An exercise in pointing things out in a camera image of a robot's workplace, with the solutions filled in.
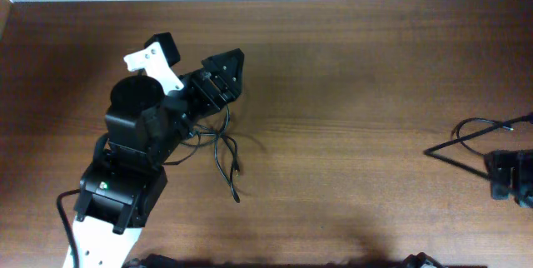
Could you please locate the black USB cable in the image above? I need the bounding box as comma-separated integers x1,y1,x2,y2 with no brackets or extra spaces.
174,103,242,204
451,117,516,156

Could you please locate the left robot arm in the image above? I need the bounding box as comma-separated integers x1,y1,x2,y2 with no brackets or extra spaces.
63,43,244,267

